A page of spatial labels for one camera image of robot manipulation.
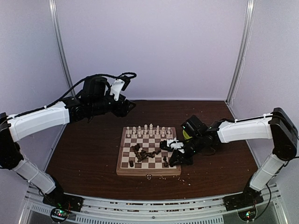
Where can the wooden chess board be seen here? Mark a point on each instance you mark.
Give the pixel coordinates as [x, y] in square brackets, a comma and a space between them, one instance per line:
[149, 166]

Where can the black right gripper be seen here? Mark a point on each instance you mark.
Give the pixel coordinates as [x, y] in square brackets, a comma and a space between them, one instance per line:
[177, 156]

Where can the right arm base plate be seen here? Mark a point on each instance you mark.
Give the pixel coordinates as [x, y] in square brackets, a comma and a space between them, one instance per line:
[242, 200]

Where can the dark knight chess piece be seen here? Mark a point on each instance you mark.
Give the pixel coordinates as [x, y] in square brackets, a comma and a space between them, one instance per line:
[166, 164]

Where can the left aluminium corner post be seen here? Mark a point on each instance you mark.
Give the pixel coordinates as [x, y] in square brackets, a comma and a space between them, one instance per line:
[57, 31]

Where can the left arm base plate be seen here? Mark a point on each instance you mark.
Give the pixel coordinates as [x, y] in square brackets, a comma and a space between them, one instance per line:
[64, 202]

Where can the aluminium corner post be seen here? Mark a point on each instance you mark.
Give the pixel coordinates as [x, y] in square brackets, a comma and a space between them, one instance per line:
[240, 62]
[57, 31]

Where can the aluminium front frame rail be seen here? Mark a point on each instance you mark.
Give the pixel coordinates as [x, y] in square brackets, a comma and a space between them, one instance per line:
[205, 210]

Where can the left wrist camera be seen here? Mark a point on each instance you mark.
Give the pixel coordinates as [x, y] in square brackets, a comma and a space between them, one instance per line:
[120, 84]

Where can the row of white chess pieces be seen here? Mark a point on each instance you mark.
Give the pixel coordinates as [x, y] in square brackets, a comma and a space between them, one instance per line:
[149, 131]

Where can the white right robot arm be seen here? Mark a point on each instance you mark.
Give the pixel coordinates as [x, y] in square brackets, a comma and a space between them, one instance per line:
[275, 126]

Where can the pile of dark chess pieces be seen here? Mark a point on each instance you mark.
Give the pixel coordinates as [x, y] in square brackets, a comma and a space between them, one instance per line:
[142, 155]

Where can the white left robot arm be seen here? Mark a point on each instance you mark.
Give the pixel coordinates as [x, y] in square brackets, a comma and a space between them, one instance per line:
[25, 139]

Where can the lime green bowl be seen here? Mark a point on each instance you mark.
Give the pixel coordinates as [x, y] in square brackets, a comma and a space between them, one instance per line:
[185, 135]

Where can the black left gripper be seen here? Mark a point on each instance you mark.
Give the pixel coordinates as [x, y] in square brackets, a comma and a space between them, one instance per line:
[122, 110]

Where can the right aluminium corner post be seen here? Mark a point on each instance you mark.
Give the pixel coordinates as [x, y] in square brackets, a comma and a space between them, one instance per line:
[240, 62]

